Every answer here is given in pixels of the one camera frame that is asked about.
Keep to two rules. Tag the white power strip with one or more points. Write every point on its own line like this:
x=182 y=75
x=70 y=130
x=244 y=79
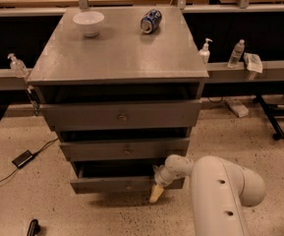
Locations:
x=238 y=107

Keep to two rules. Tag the blue soda can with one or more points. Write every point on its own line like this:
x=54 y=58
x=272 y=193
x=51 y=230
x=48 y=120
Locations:
x=151 y=21

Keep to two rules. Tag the crumpled paper packet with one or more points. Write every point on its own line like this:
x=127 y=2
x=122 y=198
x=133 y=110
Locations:
x=253 y=62

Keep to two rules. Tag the grey drawer cabinet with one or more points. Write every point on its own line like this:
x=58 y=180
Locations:
x=120 y=64

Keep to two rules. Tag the grey top drawer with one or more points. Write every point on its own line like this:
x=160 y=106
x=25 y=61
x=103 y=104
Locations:
x=121 y=115

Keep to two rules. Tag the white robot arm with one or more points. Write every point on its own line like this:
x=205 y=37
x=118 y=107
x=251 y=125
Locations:
x=220 y=191

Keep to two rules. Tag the grey middle drawer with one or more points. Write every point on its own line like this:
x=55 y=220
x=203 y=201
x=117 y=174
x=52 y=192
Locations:
x=124 y=149

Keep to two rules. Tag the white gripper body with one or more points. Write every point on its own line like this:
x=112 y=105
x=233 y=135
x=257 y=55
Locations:
x=161 y=179

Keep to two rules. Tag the grey drawer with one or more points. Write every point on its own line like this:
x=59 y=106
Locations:
x=121 y=115
x=124 y=149
x=108 y=176

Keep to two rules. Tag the grey metal rail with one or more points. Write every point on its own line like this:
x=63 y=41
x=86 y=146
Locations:
x=218 y=73

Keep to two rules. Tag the black object on floor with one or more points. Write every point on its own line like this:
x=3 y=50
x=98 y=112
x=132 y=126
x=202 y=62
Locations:
x=33 y=228

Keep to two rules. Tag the white ceramic bowl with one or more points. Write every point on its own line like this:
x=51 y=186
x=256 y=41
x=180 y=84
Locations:
x=89 y=23

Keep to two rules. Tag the grey bottom drawer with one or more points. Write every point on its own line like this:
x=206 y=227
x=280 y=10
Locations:
x=108 y=176

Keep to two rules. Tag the clear plastic water bottle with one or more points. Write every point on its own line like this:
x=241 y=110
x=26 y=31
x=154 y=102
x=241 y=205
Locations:
x=236 y=54

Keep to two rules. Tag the clear left pump bottle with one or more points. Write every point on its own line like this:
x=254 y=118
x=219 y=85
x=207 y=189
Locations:
x=18 y=66

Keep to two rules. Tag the black power adapter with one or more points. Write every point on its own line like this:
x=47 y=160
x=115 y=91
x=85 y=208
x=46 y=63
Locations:
x=21 y=160

